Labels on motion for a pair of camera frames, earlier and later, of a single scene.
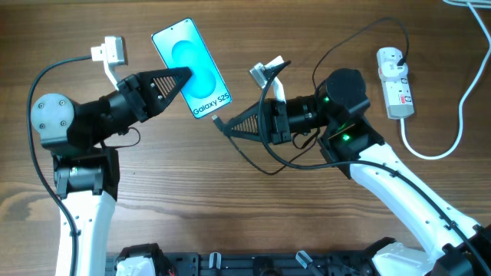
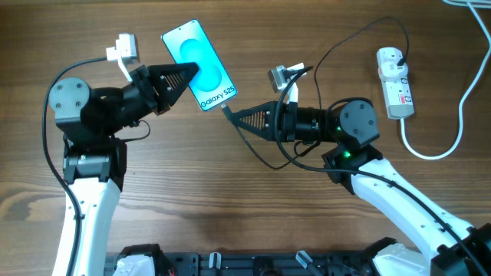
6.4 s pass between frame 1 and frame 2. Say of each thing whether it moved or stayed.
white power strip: stayed
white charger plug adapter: stayed
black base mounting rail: stayed
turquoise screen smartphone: moved
